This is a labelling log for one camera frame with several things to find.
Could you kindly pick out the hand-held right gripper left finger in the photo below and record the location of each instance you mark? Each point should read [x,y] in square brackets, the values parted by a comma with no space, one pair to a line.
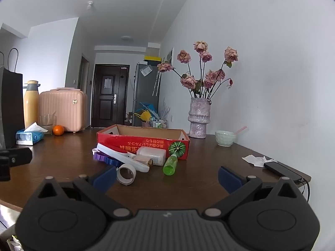
[104,179]

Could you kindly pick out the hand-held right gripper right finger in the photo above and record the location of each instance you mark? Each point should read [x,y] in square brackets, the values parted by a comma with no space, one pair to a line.
[230,180]

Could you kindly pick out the purple gear-shaped lid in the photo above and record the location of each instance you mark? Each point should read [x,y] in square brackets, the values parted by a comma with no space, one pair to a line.
[100,157]

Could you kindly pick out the white tape roll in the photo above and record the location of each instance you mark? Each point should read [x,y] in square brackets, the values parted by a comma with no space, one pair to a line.
[128,177]

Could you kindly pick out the beige charger plug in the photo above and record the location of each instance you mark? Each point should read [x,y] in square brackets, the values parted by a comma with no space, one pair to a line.
[144,160]

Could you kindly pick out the red cardboard box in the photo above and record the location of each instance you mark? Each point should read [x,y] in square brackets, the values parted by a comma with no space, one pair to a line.
[146,139]

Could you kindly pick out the green spray bottle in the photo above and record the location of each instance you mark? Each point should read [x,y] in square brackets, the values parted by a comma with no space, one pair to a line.
[170,166]

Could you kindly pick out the blue tissue pack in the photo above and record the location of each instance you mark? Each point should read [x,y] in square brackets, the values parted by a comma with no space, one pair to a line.
[28,137]

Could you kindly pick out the crumpled white tissue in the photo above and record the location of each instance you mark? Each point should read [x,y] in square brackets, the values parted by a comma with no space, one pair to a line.
[255,160]

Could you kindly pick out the pale green bowl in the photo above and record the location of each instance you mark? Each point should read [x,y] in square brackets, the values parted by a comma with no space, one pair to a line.
[224,138]

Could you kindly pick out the clear drinking glass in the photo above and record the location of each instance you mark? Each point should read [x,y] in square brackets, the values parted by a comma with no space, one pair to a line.
[48,124]

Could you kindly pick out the orange fruit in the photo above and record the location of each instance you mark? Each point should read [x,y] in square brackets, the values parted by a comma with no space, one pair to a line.
[58,130]

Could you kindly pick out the pink spoon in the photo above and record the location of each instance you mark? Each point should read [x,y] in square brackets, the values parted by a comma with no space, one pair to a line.
[240,130]

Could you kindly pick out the black phone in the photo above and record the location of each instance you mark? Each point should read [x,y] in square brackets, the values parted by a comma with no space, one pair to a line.
[281,170]

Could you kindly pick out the black paper bag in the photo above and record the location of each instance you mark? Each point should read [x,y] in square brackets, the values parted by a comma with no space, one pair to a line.
[10,104]

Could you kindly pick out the yellow thermos bottle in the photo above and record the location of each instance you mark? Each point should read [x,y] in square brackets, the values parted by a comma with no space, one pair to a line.
[31,104]

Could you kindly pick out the pink suitcase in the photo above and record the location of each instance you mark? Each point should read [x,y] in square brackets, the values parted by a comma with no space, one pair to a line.
[65,109]

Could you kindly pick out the speckled purple vase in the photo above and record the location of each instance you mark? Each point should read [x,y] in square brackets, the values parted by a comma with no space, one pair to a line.
[199,120]

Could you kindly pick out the storage rack with bottles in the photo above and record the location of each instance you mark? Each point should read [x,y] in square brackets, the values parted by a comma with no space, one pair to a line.
[158,123]

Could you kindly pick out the yellow and blue bags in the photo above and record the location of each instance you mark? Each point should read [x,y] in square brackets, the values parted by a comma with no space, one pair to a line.
[146,112]

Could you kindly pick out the dark brown door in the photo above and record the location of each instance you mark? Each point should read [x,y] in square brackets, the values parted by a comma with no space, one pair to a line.
[108,96]

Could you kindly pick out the grey refrigerator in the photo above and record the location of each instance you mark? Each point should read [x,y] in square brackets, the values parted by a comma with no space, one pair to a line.
[146,89]

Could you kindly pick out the dried pink roses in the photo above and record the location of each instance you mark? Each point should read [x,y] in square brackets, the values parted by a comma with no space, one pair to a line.
[188,81]

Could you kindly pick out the yellow box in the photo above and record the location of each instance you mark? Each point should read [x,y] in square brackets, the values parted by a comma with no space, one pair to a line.
[153,58]

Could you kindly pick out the round ceiling lamp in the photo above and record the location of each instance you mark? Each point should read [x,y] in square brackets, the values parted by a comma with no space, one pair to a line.
[127,38]

